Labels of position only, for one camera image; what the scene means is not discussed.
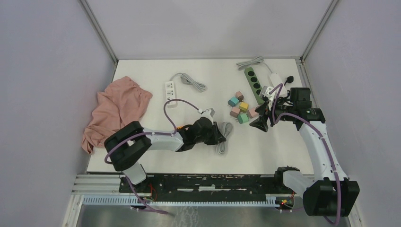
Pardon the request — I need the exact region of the pink charger plug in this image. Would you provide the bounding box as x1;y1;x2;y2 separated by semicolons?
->
229;106;241;118

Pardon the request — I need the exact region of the yellow charger plug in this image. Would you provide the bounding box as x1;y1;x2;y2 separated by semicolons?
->
238;102;249;113

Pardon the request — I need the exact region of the grey coiled cord lower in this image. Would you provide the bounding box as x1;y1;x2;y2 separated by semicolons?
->
215;122;234;155

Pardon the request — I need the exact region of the green plug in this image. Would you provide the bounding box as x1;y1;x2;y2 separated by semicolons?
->
237;113;249;124

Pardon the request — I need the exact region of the purple cable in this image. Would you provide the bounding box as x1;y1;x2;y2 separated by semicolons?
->
270;83;342;227
104;99;201;215

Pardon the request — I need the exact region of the green power strip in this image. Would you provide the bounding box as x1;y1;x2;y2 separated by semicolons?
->
244;67;264;105

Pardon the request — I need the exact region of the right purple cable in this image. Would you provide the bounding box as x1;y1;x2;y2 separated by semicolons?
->
270;83;342;227

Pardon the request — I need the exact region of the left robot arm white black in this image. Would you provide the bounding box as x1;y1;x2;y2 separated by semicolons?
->
104;117;227;192

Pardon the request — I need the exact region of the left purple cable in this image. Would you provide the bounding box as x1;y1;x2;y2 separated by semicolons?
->
104;99;201;215

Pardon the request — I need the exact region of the pink cloth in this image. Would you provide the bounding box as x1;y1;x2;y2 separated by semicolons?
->
81;76;153;154

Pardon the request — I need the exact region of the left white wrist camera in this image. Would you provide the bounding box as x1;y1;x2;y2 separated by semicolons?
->
198;108;215;123

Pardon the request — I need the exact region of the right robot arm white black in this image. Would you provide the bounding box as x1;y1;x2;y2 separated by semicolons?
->
250;85;360;219

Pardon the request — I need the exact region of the black mounting base plate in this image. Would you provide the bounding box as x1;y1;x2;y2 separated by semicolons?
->
133;173;293;202

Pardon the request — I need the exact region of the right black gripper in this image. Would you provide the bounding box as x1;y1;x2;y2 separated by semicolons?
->
249;97;296;132

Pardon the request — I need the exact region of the grey cord of left strip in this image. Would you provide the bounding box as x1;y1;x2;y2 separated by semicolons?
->
169;72;208;93

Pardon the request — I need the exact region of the grey coiled cord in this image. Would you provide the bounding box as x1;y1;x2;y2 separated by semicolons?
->
215;122;234;155
235;56;273;76

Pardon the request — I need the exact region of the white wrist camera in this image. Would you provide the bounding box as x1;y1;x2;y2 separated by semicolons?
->
198;108;215;123
259;86;276;102

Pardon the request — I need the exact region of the pink charger plug end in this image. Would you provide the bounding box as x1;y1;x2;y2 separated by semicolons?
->
235;91;244;102

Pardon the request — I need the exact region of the teal usb charger plug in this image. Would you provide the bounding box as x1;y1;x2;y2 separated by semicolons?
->
227;96;240;107

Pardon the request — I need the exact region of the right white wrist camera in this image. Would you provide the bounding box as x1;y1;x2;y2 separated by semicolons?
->
259;86;276;102

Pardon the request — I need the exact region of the grey coiled cord upper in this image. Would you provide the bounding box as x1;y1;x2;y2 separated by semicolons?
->
235;56;273;76

